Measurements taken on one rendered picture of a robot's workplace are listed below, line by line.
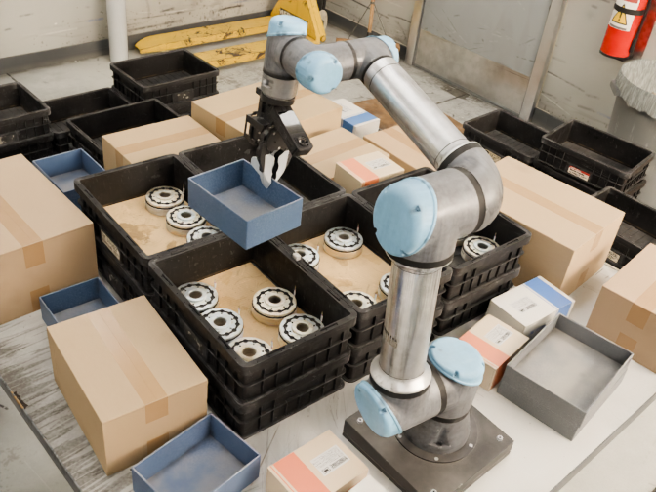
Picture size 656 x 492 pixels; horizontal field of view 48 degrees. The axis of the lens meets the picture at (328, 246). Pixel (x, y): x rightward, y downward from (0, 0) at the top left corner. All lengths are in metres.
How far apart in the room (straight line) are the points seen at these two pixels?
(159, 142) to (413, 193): 1.30
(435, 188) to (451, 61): 4.06
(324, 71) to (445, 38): 3.85
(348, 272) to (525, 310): 0.46
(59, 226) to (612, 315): 1.40
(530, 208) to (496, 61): 2.89
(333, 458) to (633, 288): 0.93
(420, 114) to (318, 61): 0.21
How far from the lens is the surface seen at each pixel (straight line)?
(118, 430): 1.50
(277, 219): 1.52
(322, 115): 2.47
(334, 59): 1.39
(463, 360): 1.48
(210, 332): 1.52
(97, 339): 1.63
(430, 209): 1.14
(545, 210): 2.17
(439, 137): 1.31
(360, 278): 1.85
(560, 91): 4.78
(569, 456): 1.77
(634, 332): 2.04
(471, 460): 1.63
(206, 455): 1.60
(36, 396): 1.75
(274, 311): 1.68
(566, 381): 1.86
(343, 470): 1.51
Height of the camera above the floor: 1.97
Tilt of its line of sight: 36 degrees down
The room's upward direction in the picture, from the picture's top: 8 degrees clockwise
